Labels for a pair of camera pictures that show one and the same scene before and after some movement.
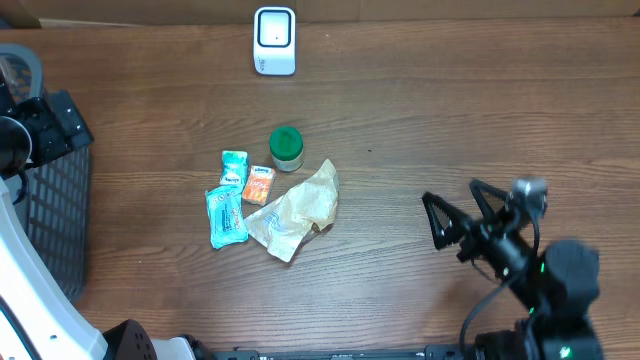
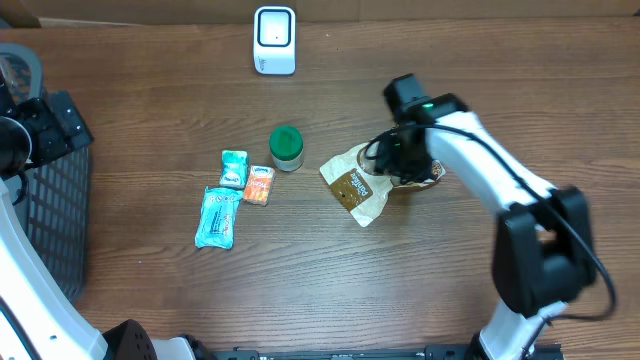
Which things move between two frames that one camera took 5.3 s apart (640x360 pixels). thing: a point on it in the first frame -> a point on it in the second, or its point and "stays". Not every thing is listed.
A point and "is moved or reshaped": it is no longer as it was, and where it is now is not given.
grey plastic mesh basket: x=52 y=201 stays
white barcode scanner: x=275 y=40 stays
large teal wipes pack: x=225 y=216 is moved or reshaped
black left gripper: x=41 y=116 stays
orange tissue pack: x=259 y=185 stays
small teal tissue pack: x=234 y=168 stays
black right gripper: x=480 y=235 -> x=388 y=161
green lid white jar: x=286 y=146 stays
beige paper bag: x=285 y=224 -> x=365 y=190
